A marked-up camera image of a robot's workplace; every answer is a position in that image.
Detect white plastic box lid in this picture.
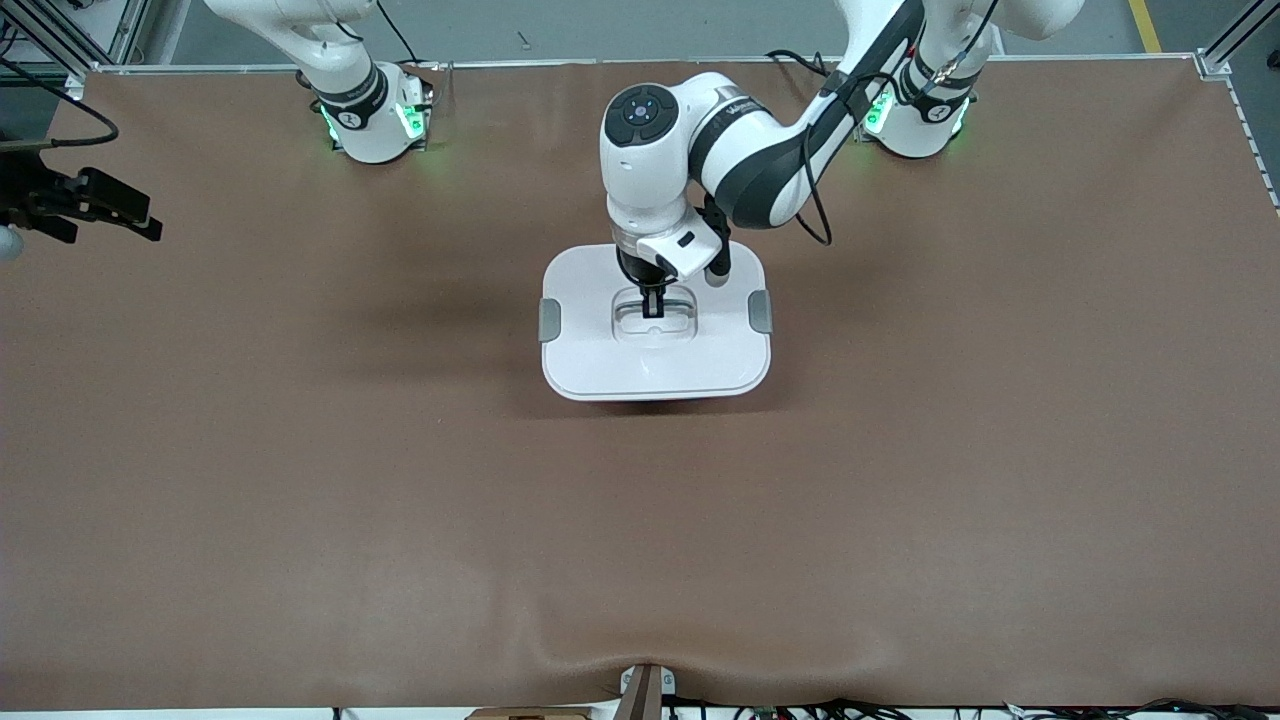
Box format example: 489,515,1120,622
539,245,774,403

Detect brown table mat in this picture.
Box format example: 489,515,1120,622
0,55,1280,713

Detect aluminium frame profile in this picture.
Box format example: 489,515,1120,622
1200,0,1280,81
0,0,151,79

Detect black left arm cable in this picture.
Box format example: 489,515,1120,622
800,0,1001,247

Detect black base power cable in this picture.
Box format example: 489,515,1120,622
765,48,841,81

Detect thin black base cable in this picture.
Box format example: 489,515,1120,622
376,0,425,65

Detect metal bracket with wooden post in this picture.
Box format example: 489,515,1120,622
615,662,678,720

